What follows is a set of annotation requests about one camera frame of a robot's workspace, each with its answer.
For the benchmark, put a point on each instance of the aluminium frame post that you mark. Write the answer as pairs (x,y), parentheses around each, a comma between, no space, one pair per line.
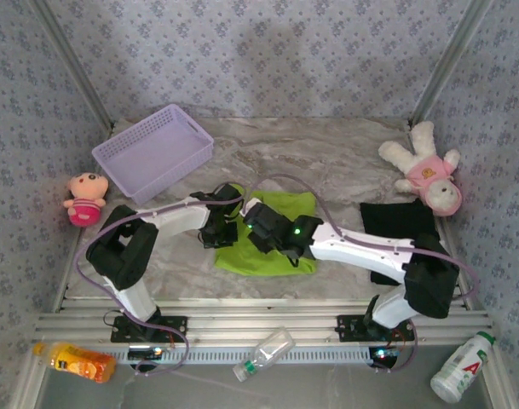
(455,55)
(71,64)

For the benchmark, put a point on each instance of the black garment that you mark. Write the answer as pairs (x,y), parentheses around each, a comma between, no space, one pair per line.
(391,217)

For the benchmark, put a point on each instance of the aluminium mounting rail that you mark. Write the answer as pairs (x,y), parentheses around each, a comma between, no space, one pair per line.
(259,317)

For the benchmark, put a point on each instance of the clear empty plastic bottle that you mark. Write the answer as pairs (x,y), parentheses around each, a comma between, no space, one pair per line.
(272,349)

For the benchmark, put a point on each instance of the lime green garment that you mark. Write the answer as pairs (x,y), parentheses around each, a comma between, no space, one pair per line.
(250,262)

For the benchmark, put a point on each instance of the orange juice bottle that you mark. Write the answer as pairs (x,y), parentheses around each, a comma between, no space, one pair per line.
(80,362)

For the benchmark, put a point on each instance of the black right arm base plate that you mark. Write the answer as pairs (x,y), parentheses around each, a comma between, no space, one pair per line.
(353,328)

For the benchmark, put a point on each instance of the small circuit board with LED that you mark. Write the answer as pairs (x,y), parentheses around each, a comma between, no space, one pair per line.
(144,352)
(382,353)

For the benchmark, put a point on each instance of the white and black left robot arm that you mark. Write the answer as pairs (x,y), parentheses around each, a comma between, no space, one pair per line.
(122,255)

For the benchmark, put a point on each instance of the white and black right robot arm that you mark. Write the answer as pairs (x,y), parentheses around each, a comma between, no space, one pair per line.
(361,251)

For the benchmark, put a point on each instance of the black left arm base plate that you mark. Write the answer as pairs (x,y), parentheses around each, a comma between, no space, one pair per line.
(122,330)

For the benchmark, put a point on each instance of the white bottle red letter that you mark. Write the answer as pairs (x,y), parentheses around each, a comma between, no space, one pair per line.
(461,370)

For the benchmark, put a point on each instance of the purple plastic basket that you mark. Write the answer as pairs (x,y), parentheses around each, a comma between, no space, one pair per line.
(152,155)

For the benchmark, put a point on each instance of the white plush bunny pink shirt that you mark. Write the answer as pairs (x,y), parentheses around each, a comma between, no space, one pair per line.
(429,172)

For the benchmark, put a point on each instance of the pink striped plush doll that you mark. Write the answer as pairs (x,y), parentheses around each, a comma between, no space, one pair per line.
(83,200)

